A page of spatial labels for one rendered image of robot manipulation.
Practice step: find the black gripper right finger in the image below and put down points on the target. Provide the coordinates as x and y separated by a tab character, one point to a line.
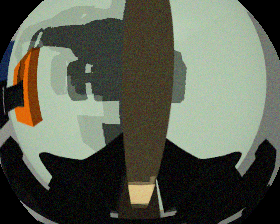
180	173

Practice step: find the long brown wooden rail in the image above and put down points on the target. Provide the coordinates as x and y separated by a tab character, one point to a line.
146	86

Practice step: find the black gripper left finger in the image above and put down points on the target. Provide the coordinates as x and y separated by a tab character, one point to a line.
103	172

